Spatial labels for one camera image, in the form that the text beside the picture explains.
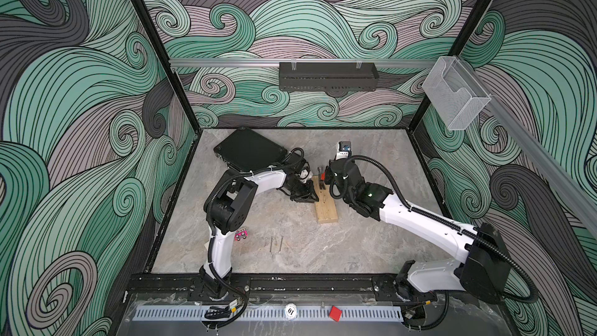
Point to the aluminium wall rail back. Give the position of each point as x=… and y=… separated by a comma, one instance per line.
x=274, y=63

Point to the aluminium wall rail right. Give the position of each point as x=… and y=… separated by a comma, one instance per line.
x=511, y=106

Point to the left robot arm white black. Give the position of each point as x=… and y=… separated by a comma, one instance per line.
x=228, y=206

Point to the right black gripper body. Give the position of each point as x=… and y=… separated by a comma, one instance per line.
x=329, y=176

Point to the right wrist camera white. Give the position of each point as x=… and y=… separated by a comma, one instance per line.
x=344, y=150

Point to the red cube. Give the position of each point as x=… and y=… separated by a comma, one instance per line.
x=335, y=314

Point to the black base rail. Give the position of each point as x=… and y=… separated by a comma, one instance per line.
x=378, y=288

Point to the aluminium wall rail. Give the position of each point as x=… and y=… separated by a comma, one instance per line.
x=511, y=106
x=274, y=63

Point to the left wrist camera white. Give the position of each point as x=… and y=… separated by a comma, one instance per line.
x=305, y=175

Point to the claw hammer orange black handle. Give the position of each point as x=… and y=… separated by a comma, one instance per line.
x=322, y=177

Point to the nail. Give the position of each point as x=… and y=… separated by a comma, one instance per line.
x=280, y=244

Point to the clear mesh wall holder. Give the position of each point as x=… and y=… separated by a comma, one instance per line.
x=456, y=92

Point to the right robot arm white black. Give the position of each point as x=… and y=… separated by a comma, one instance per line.
x=478, y=263

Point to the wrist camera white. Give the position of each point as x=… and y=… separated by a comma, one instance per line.
x=305, y=175
x=344, y=150

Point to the white slotted cable duct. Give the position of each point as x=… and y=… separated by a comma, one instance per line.
x=351, y=313

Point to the pink toy car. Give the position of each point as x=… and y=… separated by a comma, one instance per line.
x=241, y=234

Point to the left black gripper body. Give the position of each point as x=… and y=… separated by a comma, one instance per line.
x=299, y=192

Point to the black hard case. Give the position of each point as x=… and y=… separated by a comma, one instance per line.
x=245, y=150

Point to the wooden block with nails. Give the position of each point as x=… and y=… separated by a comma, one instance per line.
x=326, y=211

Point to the black wall tray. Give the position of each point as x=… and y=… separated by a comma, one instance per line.
x=329, y=77

